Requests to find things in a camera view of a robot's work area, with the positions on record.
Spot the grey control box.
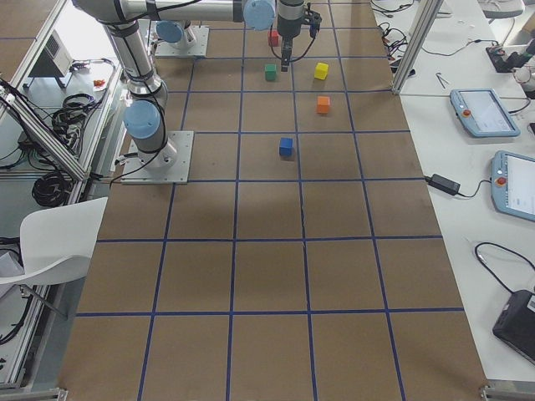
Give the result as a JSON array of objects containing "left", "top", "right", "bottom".
[{"left": 28, "top": 29, "right": 74, "bottom": 89}]

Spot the black laptop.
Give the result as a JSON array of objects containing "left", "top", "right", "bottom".
[{"left": 492, "top": 290, "right": 534, "bottom": 363}]

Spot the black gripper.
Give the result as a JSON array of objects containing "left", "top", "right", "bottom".
[{"left": 278, "top": 0, "right": 303, "bottom": 72}]

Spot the black cable bundle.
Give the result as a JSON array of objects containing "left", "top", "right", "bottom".
[{"left": 51, "top": 93, "right": 98, "bottom": 151}]

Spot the aluminium frame post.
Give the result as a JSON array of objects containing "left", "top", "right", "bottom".
[{"left": 392, "top": 0, "right": 443, "bottom": 94}]

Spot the coiled black cable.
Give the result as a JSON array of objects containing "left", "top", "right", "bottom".
[{"left": 32, "top": 171, "right": 73, "bottom": 207}]

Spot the white plastic chair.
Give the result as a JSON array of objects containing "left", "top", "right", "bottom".
[{"left": 1, "top": 197, "right": 108, "bottom": 286}]

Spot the lower blue teach pendant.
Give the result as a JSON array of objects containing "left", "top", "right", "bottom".
[{"left": 491, "top": 150, "right": 534, "bottom": 221}]

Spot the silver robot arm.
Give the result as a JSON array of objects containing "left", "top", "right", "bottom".
[
  {"left": 155, "top": 20, "right": 196, "bottom": 48},
  {"left": 74, "top": 1, "right": 305, "bottom": 170}
]

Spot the black power adapter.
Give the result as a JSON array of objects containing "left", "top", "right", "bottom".
[{"left": 425, "top": 174, "right": 461, "bottom": 195}]

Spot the red wooden cube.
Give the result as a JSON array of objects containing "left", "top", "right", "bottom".
[{"left": 267, "top": 30, "right": 279, "bottom": 47}]

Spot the blue teach pendant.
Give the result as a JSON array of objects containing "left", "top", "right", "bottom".
[
  {"left": 491, "top": 150, "right": 534, "bottom": 221},
  {"left": 449, "top": 89, "right": 520, "bottom": 138}
]

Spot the yellow wooden cube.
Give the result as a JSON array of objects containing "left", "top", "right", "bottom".
[{"left": 314, "top": 62, "right": 329, "bottom": 80}]

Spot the blue wooden cube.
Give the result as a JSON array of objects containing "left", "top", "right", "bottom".
[{"left": 278, "top": 137, "right": 293, "bottom": 157}]

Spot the green wooden cube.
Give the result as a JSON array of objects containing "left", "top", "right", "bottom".
[{"left": 264, "top": 63, "right": 277, "bottom": 82}]

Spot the upper blue teach pendant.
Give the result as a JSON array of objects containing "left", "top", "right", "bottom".
[{"left": 449, "top": 89, "right": 520, "bottom": 138}]

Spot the orange wooden cube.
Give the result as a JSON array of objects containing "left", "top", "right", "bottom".
[{"left": 316, "top": 96, "right": 331, "bottom": 114}]

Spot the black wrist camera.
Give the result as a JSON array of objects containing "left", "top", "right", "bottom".
[{"left": 303, "top": 3, "right": 322, "bottom": 39}]

